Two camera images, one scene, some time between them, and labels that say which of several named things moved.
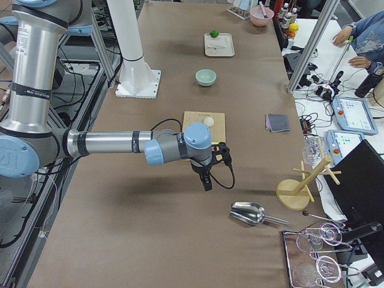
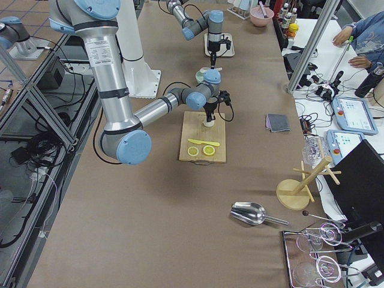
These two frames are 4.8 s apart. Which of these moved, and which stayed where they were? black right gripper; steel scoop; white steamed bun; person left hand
Moved: black right gripper
Stayed: white steamed bun; person left hand; steel scoop
